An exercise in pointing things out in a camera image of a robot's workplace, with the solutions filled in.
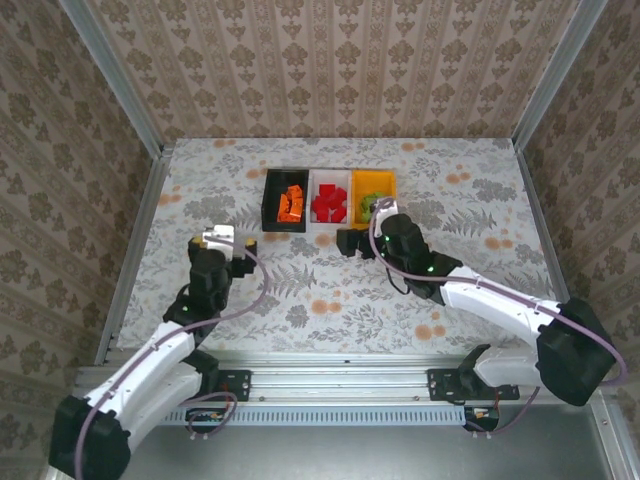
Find aluminium frame beam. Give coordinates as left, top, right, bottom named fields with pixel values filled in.
left=74, top=349, right=616, bottom=403

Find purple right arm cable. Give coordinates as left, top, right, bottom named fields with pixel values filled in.
left=367, top=197, right=629, bottom=441

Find yellow plastic bin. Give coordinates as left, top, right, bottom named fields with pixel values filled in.
left=348, top=169, right=399, bottom=237

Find black plastic bin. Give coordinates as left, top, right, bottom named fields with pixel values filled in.
left=260, top=168, right=310, bottom=235

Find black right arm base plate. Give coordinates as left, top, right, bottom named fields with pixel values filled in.
left=427, top=368, right=519, bottom=402

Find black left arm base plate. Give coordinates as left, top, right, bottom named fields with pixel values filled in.
left=163, top=368, right=251, bottom=402

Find white plastic bin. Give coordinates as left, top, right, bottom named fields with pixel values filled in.
left=304, top=168, right=352, bottom=234

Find floral patterned tablecloth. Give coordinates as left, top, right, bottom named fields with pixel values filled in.
left=117, top=137, right=574, bottom=359

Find black electronics board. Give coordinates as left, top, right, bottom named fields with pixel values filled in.
left=463, top=407, right=501, bottom=432
left=185, top=407, right=225, bottom=427

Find grey slotted cable duct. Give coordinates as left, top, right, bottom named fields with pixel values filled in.
left=167, top=405, right=469, bottom=427

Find grey metal panel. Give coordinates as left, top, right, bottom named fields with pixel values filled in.
left=47, top=402, right=640, bottom=480

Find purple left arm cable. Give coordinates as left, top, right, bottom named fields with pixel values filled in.
left=73, top=234, right=271, bottom=480

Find aluminium corner post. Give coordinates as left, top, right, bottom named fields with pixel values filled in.
left=57, top=0, right=166, bottom=156
left=512, top=0, right=611, bottom=151

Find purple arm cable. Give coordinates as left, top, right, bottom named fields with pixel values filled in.
left=73, top=234, right=271, bottom=480
left=367, top=197, right=629, bottom=441

